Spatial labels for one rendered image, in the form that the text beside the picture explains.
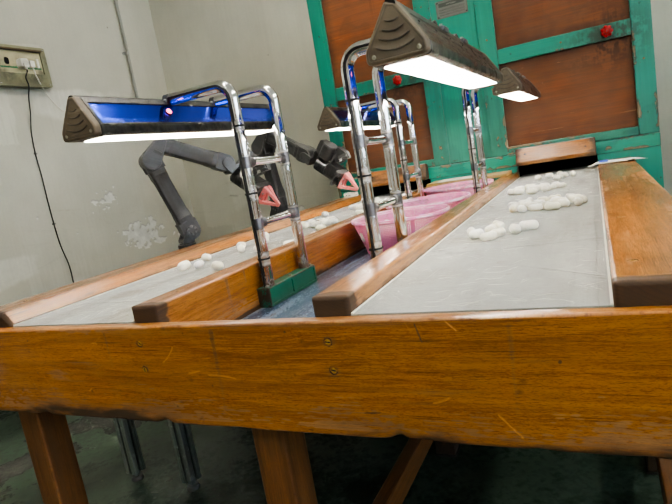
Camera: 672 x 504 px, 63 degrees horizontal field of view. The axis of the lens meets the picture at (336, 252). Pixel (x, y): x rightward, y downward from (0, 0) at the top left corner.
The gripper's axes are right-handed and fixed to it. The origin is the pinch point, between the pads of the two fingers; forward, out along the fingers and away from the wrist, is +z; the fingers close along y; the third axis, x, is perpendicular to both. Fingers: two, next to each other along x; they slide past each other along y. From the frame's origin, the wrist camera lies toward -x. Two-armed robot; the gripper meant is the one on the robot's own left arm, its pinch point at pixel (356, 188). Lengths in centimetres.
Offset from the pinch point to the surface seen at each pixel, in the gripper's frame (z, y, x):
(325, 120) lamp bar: -9.1, -37.1, -25.2
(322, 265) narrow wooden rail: 27, -85, -6
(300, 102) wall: -99, 128, 13
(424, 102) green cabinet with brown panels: -4, 42, -37
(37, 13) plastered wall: -232, 38, 31
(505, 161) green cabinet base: 40, 41, -33
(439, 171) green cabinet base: 18.2, 40.8, -15.0
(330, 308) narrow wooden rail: 46, -140, -29
